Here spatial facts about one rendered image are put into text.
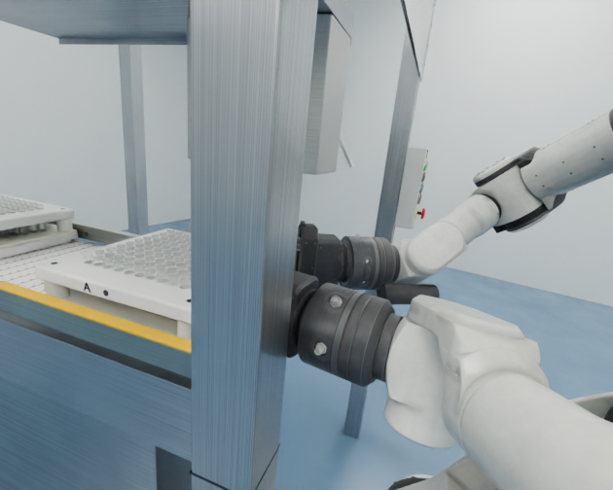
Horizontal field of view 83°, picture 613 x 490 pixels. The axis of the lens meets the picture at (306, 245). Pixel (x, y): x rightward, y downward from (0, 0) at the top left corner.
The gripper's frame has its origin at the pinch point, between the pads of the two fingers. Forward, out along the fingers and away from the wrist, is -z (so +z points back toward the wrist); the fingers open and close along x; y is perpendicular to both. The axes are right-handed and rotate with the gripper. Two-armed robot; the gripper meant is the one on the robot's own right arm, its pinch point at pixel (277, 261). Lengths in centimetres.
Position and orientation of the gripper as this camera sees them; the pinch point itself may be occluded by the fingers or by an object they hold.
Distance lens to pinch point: 54.3
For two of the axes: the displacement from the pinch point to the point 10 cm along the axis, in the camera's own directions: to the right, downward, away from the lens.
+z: 9.7, 0.4, 2.2
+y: -2.0, -3.0, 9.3
